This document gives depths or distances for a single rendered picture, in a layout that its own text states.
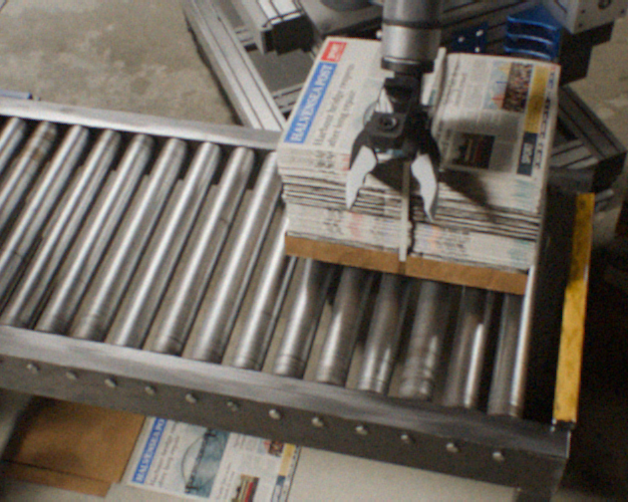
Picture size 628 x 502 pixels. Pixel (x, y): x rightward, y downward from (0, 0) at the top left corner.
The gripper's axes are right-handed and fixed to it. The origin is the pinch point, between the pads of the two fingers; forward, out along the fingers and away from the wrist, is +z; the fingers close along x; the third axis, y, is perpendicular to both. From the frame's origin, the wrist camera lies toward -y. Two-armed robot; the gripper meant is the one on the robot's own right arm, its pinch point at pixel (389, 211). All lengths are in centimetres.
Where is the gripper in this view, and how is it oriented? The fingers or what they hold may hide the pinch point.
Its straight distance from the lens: 125.6
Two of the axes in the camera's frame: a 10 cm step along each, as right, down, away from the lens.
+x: -9.6, -1.5, 2.2
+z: -0.7, 9.5, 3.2
